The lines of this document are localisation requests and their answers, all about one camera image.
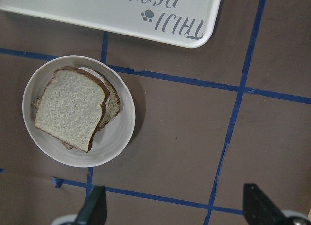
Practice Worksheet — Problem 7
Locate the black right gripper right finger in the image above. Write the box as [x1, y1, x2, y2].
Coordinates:
[242, 183, 286, 225]

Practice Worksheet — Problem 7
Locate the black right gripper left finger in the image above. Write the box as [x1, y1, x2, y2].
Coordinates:
[74, 186, 107, 225]

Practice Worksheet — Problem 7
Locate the white bread slice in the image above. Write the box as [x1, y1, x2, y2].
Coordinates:
[34, 66, 110, 153]

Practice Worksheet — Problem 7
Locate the cream round plate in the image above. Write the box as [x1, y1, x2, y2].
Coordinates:
[22, 56, 136, 168]

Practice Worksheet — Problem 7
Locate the bread slice on plate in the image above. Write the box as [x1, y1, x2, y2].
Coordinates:
[31, 70, 121, 150]

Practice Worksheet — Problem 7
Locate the cream bear tray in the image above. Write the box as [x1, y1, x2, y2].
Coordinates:
[0, 0, 221, 48]

